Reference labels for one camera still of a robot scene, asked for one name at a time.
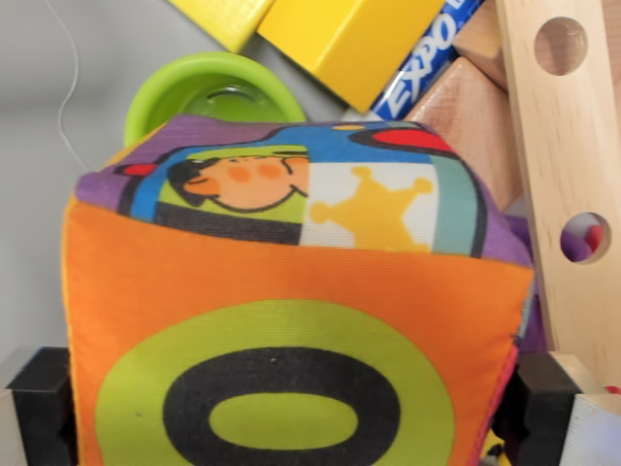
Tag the blue Expo marker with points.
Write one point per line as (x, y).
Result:
(427, 63)

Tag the grey plastic bin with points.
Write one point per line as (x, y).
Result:
(29, 145)

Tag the natural wood block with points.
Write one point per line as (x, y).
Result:
(485, 43)
(475, 131)

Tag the wooden bar with holes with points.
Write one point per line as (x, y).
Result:
(567, 145)

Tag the purple toy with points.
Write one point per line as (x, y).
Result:
(526, 252)

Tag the lime green plastic cup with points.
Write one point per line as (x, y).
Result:
(165, 92)

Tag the pale yellow wooden block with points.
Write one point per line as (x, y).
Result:
(228, 19)

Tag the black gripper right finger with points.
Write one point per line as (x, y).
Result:
(548, 422)

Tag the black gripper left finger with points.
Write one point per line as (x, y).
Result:
(39, 417)

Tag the colourful soft fabric cube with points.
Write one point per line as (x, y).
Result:
(301, 291)

